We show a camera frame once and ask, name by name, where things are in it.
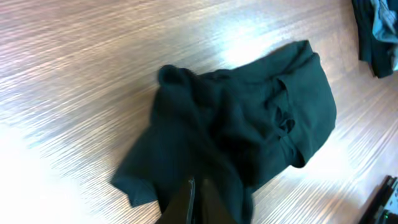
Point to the blue clothes pile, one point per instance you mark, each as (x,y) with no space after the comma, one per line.
(377,34)

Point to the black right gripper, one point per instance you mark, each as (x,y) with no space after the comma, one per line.
(383,207)

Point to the black t-shirt with white logo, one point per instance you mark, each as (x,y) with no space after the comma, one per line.
(233,128)

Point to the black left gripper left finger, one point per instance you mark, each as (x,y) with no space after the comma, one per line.
(180,208)

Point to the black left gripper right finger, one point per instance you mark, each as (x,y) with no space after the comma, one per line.
(213,210)

